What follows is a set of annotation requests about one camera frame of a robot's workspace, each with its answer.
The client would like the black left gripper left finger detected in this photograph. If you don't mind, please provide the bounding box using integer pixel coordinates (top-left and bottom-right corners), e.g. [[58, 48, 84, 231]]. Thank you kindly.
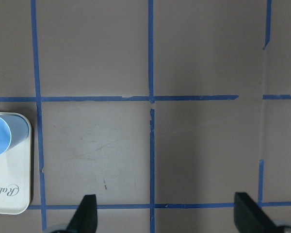
[[65, 194, 97, 233]]

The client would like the cream rabbit tray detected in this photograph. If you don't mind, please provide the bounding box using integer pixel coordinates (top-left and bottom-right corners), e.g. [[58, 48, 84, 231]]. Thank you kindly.
[[0, 112, 32, 215]]

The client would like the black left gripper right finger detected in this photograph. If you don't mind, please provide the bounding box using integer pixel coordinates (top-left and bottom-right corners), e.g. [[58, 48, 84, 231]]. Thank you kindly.
[[234, 192, 277, 233]]

